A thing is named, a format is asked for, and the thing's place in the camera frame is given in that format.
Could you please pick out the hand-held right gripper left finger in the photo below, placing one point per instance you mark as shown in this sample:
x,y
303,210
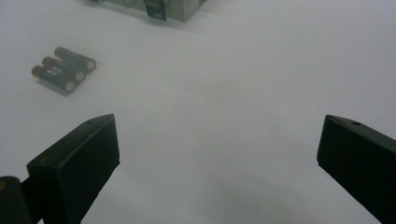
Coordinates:
x,y
74,168

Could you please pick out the black battery with copper end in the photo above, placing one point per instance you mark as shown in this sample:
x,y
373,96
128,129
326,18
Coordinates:
x,y
73,58
62,69
53,77

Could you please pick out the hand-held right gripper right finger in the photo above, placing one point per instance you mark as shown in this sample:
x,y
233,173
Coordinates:
x,y
361,161

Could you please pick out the clear plastic storage box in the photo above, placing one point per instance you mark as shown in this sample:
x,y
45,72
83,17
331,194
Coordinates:
x,y
183,9

